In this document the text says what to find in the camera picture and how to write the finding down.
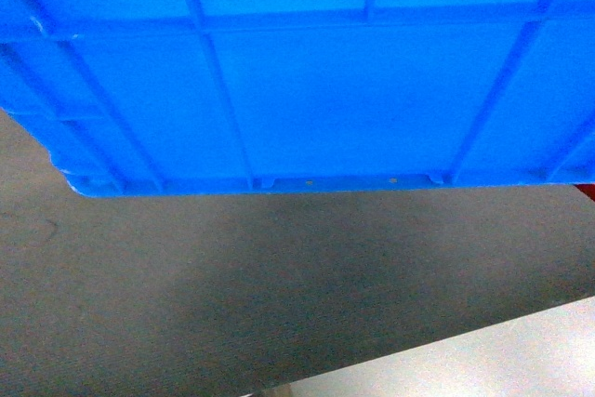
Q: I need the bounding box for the large blue plastic crate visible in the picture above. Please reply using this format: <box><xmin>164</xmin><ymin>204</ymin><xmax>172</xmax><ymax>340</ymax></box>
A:
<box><xmin>1</xmin><ymin>0</ymin><xmax>594</xmax><ymax>197</ymax></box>

